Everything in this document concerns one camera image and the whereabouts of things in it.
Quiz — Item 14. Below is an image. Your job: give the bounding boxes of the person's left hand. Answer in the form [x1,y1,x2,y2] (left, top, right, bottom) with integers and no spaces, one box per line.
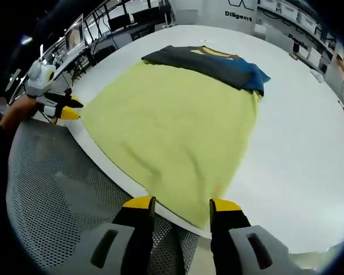
[0,95,37,132]

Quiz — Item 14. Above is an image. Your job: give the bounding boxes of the yellow blue grey garment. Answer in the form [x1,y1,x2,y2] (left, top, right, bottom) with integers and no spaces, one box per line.
[81,45,272,233]

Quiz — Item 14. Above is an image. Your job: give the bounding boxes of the grey desk cabinet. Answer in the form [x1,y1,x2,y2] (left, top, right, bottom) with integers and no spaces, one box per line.
[114,24,169,48]

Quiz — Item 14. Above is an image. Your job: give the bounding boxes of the white storage bin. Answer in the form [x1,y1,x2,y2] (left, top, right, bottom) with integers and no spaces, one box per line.
[300,13,316,28]
[286,7,301,22]

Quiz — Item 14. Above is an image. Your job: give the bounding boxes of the white crumpled cloth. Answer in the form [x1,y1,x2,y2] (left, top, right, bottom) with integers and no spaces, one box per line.
[310,69,325,84]

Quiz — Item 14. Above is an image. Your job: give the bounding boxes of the black monitor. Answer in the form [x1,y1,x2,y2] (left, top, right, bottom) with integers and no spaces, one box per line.
[107,13,133,30]
[131,5,156,26]

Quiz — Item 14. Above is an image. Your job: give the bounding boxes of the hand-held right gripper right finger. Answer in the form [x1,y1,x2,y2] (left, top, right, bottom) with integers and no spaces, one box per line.
[209,197,304,275]

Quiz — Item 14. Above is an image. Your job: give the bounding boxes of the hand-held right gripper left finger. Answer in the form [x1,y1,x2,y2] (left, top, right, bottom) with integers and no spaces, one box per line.
[56,196,157,275]

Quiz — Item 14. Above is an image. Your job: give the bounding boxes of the large tilted display screen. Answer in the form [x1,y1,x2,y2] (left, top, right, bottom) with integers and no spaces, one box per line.
[64,13,86,56]

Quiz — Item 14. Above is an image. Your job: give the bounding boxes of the grey mesh chair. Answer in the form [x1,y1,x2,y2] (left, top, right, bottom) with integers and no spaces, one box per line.
[5,119,213,275]

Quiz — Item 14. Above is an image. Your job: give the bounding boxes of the grey metal shelf rack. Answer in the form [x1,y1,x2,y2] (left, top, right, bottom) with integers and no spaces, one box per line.
[257,0,337,67]

